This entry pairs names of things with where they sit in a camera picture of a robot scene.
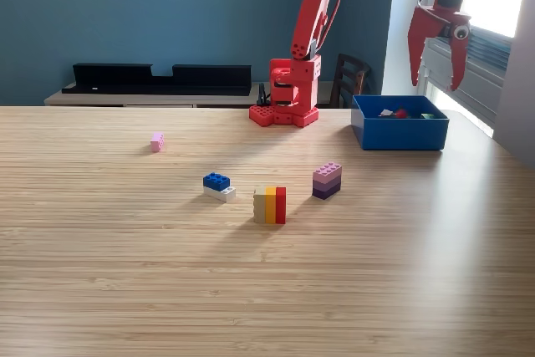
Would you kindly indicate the blue and white brick stack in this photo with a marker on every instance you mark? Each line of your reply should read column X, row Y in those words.
column 217, row 183

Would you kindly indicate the small pink brick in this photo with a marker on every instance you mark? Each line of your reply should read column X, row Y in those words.
column 157, row 142

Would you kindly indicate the red and white brick stack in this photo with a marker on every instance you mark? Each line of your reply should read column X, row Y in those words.
column 386, row 113

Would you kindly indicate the green brick stack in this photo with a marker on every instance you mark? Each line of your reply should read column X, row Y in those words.
column 427, row 116

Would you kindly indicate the dark wooden chair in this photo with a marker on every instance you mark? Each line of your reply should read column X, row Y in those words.
column 349, row 81

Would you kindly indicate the tan orange red brick stack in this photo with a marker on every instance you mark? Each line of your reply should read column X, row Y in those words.
column 270, row 206

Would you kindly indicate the blue plastic bin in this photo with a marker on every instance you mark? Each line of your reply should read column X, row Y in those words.
column 397, row 135

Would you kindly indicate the small red brick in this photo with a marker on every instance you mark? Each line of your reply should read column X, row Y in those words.
column 401, row 113

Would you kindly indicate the black table clamp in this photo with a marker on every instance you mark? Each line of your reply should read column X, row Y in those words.
column 262, row 98

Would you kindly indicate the low wooden sideboard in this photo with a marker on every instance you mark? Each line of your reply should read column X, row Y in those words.
column 146, row 99

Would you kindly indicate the black wall shelf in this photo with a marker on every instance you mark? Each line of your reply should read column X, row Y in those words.
column 125, row 79

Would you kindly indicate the pink and purple brick stack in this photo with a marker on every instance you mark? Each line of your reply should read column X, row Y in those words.
column 327, row 181

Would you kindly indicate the grey window air unit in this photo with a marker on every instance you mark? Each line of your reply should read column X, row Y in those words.
column 480, row 68

